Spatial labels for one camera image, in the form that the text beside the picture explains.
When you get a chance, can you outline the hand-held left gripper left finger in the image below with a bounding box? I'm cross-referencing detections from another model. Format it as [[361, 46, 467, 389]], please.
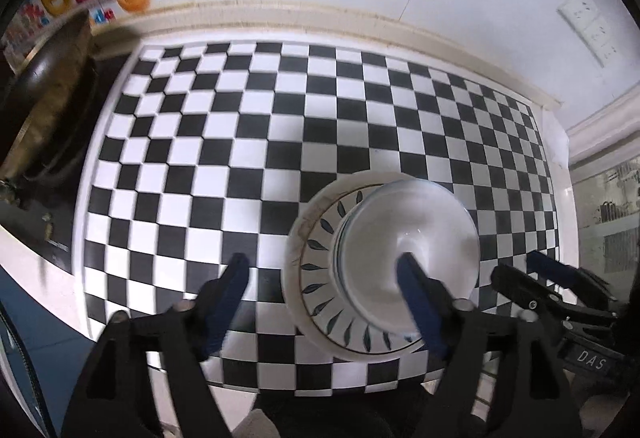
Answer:
[[60, 252, 251, 438]]

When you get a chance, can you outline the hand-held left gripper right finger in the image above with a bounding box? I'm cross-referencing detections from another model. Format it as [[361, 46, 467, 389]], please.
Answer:
[[396, 252, 583, 438]]

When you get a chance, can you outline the white bowl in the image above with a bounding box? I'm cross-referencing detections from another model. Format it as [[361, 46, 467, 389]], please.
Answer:
[[334, 181, 481, 335]]

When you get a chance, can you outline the black and white checkered mat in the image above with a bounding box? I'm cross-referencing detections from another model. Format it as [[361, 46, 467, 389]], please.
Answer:
[[75, 41, 561, 394]]

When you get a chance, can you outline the dark wok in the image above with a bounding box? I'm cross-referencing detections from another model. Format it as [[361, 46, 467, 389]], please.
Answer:
[[0, 11, 101, 181]]

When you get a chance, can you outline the white wall socket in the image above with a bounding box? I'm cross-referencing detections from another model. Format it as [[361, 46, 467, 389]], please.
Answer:
[[557, 0, 602, 28], [584, 17, 627, 68]]

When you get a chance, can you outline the blue leaf pattern plate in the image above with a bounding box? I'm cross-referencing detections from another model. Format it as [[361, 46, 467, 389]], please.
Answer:
[[282, 171, 481, 362]]

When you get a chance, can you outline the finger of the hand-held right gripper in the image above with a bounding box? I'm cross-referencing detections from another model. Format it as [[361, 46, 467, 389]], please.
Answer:
[[526, 249, 619, 305], [491, 262, 567, 317]]

